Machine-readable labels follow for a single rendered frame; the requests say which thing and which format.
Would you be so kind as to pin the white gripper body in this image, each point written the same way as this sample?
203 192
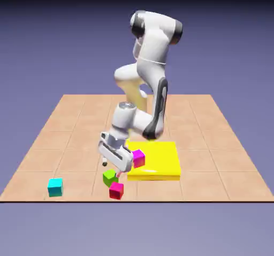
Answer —
115 156

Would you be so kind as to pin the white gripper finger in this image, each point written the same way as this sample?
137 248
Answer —
104 163
119 174

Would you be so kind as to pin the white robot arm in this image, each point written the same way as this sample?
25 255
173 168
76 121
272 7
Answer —
153 46

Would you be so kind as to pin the small green cube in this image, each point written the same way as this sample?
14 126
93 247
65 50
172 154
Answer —
108 177

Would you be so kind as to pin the small red cube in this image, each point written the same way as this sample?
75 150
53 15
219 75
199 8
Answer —
116 190

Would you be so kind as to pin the small magenta cube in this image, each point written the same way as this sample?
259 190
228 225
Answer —
139 158

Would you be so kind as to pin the small cyan cube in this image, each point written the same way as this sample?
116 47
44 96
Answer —
55 187

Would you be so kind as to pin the large yellow box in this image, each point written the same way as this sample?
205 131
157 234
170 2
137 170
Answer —
159 159

